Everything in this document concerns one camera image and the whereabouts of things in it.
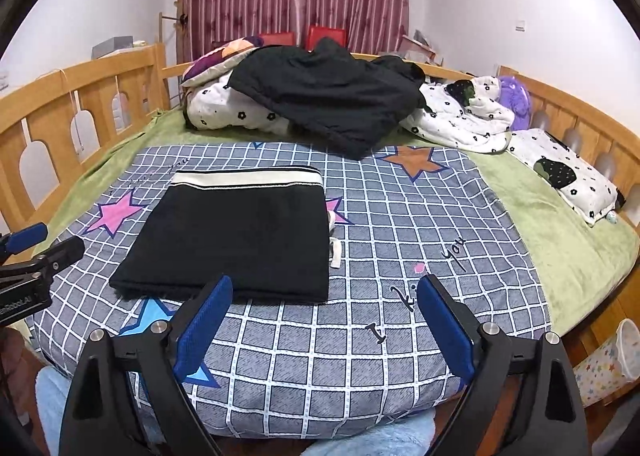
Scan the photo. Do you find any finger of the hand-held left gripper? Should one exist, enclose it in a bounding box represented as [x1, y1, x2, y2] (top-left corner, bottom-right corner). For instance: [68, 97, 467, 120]
[0, 223, 49, 258]
[0, 235, 86, 288]

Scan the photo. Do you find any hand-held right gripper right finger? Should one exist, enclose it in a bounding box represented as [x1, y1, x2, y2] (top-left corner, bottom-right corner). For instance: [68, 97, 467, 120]
[416, 273, 593, 456]

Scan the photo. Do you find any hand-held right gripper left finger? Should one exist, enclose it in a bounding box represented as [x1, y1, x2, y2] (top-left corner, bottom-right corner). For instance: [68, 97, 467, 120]
[59, 273, 235, 456]

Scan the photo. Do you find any black pants white waistband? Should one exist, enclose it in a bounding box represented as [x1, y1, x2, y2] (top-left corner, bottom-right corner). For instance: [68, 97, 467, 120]
[108, 163, 346, 307]

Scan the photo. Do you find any grey grid star-print blanket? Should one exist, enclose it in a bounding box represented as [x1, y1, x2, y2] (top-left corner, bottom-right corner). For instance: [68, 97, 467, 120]
[30, 139, 553, 439]

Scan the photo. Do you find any green bed sheet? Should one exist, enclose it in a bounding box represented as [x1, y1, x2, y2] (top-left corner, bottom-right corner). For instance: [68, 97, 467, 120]
[45, 109, 640, 337]

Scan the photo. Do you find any star-print waste bin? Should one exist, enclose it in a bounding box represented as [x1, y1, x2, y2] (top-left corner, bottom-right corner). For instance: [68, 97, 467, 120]
[572, 319, 640, 407]

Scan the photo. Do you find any white floral pillow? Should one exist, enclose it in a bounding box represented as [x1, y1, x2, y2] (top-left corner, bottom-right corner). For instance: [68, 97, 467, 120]
[507, 129, 623, 227]

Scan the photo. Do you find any grey box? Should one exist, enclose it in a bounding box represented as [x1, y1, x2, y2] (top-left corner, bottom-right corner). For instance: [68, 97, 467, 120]
[91, 36, 135, 60]

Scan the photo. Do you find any purple plush toy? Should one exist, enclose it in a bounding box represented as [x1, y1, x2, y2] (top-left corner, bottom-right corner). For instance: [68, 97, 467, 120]
[497, 75, 532, 132]

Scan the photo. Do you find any wooden coat rack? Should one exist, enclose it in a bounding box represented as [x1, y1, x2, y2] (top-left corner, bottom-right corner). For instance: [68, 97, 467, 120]
[157, 0, 191, 67]

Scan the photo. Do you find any black garment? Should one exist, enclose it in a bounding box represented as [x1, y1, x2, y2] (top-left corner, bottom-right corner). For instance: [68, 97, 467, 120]
[227, 36, 421, 162]
[370, 55, 427, 110]

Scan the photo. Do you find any cardboard box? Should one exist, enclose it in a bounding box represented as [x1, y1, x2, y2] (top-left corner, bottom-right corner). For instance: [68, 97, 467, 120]
[400, 29, 446, 62]

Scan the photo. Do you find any wooden bed frame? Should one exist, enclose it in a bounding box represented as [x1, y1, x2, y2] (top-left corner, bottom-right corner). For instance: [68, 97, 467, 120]
[0, 41, 640, 247]

